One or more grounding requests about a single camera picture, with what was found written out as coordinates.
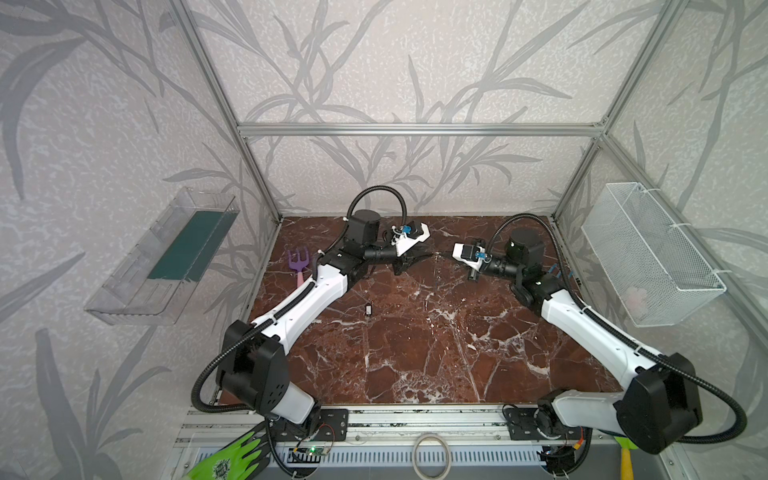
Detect purple pink garden fork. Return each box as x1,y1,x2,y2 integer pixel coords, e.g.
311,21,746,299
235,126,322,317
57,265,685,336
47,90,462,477
288,247,310,287

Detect clear plastic wall shelf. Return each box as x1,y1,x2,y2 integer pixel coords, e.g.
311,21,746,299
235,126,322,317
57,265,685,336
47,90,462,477
85,187,240,326

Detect green yellow toy shovel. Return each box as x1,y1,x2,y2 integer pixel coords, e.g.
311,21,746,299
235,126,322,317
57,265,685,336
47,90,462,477
614,436,637,480

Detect grey cable loop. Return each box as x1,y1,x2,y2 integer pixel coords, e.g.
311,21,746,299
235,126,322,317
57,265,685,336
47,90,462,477
412,432,453,480

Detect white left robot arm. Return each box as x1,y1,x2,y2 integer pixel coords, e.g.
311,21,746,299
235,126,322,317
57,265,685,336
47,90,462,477
215,210,430,425

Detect green black work glove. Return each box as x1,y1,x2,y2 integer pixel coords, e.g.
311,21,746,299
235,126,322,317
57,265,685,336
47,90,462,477
183,422,271,480

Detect steel perforated key holder plate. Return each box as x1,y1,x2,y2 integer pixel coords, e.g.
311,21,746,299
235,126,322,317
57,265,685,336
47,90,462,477
431,251,457,297

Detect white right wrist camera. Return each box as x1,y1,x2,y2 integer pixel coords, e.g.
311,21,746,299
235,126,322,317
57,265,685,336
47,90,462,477
451,242,488,267

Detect white wire mesh basket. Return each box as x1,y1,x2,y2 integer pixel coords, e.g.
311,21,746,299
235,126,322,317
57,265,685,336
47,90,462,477
582,182,727,327

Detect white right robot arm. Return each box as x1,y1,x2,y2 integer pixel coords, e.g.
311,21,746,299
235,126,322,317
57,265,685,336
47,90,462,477
452,229,703,454

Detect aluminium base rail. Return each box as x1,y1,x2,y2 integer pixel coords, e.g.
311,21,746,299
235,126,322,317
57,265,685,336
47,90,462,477
173,403,631,480

